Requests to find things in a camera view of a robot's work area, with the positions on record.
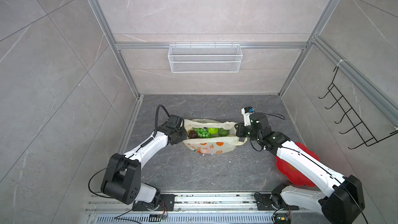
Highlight dark brown fake fruit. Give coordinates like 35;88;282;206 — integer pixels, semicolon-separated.
188;130;199;139

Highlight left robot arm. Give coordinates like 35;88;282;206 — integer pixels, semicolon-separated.
100;115;187;210

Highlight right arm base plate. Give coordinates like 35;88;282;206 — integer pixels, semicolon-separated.
254;192;300;211

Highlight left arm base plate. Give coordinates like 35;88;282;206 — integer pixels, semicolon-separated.
133;194;176;211

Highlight dark green fake avocado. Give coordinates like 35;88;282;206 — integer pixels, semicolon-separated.
218;128;230;137

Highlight black wire hook rack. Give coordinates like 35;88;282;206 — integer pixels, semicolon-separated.
318;66;398;150

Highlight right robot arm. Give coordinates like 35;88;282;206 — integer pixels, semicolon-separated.
235;107;365;224

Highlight white wire mesh basket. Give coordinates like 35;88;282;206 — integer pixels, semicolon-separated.
167;44;243;73

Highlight green fake grapes bunch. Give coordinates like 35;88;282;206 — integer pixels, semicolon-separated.
193;128;210;139

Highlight cream plastic bag fruit print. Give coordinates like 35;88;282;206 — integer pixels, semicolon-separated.
183;119;247;154

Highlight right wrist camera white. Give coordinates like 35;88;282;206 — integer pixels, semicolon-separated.
241;106;254;127

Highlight light green fake fruit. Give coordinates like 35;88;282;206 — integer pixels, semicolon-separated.
207;128;219;135

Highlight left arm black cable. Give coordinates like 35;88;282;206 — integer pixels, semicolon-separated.
153;104;171;138

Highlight red flower-shaped plastic plate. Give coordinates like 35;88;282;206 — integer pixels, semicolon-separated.
276;142;320;187

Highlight aluminium rail frame front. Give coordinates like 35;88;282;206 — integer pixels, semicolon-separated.
80;191;328;224

